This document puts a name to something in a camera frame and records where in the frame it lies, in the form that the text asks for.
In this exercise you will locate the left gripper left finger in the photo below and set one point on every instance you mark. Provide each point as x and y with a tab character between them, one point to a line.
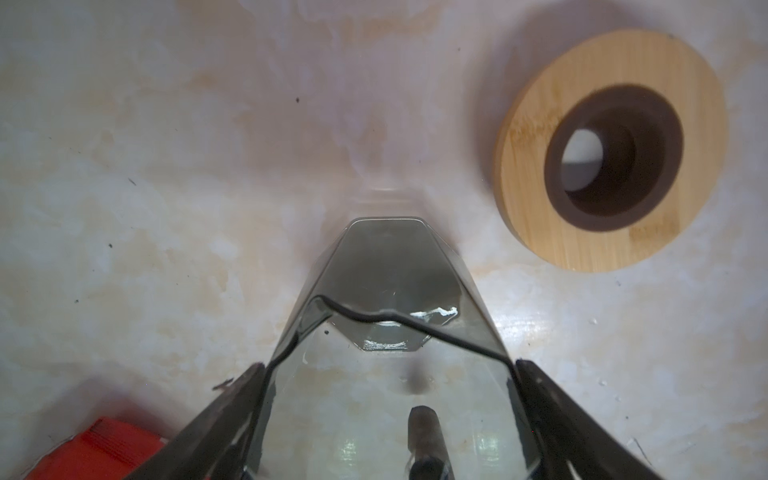
198	448

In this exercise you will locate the red snack bag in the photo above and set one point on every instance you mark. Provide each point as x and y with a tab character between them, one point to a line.
108	449

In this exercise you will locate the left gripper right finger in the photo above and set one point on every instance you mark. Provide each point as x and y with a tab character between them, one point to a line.
572	442

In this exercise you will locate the wooden ring dripper holder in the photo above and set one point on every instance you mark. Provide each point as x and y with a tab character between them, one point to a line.
611	151

